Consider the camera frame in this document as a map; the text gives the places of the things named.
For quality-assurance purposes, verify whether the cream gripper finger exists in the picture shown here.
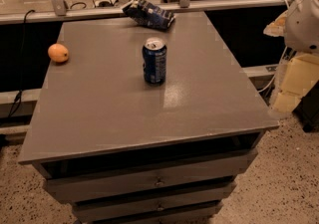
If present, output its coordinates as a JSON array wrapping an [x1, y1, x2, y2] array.
[[270, 53, 319, 114]]

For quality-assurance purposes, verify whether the blue pepsi can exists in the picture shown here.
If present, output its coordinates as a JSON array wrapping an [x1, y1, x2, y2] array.
[[142, 37, 166, 85]]

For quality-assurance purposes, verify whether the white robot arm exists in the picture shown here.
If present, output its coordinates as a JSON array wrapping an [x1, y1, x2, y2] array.
[[263, 0, 319, 115]]

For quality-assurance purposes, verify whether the middle grey drawer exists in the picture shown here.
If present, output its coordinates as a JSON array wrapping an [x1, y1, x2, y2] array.
[[73, 177, 236, 222]]

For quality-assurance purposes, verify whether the grey drawer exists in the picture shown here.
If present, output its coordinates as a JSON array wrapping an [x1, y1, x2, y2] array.
[[89, 201, 224, 224], [73, 177, 236, 222], [44, 149, 257, 203]]

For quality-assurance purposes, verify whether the top grey drawer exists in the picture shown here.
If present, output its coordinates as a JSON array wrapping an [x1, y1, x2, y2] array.
[[44, 149, 257, 203]]

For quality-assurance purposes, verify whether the blue chip bag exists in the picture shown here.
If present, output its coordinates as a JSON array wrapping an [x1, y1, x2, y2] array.
[[122, 0, 175, 30]]

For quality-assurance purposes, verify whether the grey drawer cabinet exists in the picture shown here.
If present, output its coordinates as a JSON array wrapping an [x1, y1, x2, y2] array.
[[18, 11, 280, 224]]

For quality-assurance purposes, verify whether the metal railing bar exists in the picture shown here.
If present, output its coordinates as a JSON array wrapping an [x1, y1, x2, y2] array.
[[0, 0, 292, 25]]

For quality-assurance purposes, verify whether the orange fruit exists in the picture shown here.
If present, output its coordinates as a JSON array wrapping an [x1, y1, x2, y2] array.
[[48, 44, 69, 63]]

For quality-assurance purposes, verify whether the bottom grey drawer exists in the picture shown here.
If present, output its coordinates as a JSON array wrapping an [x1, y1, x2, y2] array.
[[89, 201, 224, 224]]

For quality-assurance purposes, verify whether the white cable right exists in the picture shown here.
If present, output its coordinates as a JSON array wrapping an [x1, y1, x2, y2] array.
[[257, 0, 292, 94]]

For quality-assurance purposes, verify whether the black cable left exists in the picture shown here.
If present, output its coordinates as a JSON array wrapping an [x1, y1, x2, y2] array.
[[7, 9, 36, 119]]

